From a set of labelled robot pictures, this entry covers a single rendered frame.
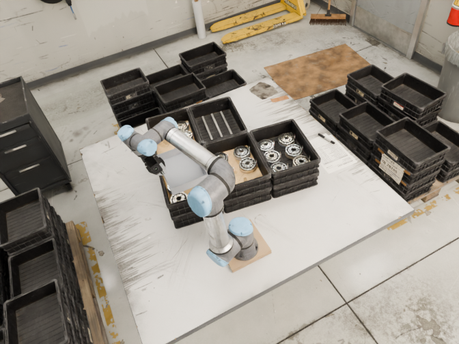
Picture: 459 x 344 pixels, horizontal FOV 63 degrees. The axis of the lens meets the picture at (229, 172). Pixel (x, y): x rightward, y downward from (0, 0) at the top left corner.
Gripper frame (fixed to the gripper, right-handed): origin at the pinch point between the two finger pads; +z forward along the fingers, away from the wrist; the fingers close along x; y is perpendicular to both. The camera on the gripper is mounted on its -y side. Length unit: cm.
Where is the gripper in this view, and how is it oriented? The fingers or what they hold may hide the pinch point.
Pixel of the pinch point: (163, 173)
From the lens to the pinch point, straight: 196.6
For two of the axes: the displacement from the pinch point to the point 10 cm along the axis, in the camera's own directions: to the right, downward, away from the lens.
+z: 3.5, 5.2, 7.8
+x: -7.9, 6.1, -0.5
